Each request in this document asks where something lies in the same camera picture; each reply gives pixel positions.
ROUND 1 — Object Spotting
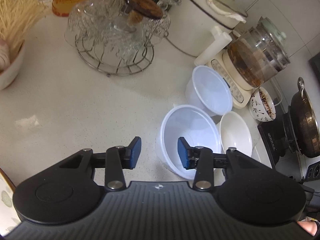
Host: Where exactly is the purple onion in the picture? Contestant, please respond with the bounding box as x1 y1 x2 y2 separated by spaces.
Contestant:
0 39 10 72

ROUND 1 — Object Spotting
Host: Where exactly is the clear glass cup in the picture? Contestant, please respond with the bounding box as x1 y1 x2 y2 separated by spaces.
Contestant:
65 0 124 46

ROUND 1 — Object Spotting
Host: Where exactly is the white ceramic bowl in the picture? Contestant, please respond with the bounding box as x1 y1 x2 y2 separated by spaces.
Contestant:
216 111 253 157

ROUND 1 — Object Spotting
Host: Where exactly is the cream kettle base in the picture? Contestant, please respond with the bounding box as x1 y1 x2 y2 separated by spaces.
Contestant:
206 49 256 109

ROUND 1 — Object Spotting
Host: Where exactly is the dried noodle bundle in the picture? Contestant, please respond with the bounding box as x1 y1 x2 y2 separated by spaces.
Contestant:
1 0 49 57

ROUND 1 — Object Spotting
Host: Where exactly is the white floral plate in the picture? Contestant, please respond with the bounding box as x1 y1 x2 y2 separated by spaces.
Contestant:
0 170 21 237

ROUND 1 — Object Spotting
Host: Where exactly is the dark wok with lid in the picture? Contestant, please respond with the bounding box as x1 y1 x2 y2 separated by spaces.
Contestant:
283 77 319 158

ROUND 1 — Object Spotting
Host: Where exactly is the amber base glass cup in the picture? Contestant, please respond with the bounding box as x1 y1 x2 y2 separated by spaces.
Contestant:
107 0 163 59

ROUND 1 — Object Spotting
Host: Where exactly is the clear plastic bowl front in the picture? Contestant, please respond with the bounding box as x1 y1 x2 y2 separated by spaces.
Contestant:
156 105 221 180

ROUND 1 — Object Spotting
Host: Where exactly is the person's right hand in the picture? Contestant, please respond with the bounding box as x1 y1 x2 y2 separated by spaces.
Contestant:
297 219 319 236

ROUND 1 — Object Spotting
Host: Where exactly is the wire glass rack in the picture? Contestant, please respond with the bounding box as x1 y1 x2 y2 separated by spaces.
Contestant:
75 15 170 77

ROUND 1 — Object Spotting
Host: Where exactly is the glass tea kettle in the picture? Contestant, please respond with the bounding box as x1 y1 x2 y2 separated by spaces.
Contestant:
227 17 290 90

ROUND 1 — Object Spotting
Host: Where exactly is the white bowl with noodles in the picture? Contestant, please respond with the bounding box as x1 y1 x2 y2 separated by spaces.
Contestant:
1 42 25 90

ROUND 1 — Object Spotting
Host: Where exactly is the floral bowl with tea leaves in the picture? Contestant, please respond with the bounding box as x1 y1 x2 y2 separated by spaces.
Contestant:
248 87 276 122

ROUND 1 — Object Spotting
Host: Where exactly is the black induction cooker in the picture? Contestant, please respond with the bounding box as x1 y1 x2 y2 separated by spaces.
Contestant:
257 112 320 183

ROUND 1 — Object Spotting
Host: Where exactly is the white pot with lid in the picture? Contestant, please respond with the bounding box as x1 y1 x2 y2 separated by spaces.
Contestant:
168 0 247 66

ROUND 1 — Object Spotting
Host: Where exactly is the clear plastic bowl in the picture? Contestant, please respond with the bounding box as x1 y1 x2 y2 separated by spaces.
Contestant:
185 66 233 116
156 105 221 180

